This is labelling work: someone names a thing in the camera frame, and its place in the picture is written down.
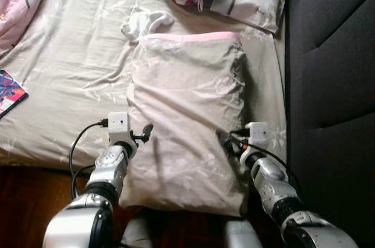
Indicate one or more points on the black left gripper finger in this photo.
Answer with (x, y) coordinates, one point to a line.
(148, 131)

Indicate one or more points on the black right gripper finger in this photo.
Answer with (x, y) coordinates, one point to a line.
(224, 136)

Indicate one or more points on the large pale pink pillow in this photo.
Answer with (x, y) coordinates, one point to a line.
(187, 95)

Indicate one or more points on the colourful comic book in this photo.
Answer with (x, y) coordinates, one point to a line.
(10, 92)

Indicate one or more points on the pink cartoon print blanket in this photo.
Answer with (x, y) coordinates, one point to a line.
(20, 2)

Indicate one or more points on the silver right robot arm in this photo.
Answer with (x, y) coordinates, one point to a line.
(266, 177)

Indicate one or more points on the bed with beige sheet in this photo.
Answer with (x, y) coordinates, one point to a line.
(76, 72)

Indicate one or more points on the silver robot right leg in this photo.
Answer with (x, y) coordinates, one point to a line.
(243, 236)

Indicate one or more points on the white sock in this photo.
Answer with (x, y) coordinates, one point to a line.
(143, 22)

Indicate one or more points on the small white pouch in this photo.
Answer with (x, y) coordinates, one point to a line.
(252, 4)

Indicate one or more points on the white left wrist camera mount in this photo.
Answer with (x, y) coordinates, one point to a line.
(119, 125)

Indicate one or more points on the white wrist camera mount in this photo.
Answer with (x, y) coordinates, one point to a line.
(258, 133)
(119, 125)

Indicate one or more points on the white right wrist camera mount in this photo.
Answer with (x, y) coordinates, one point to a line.
(258, 133)

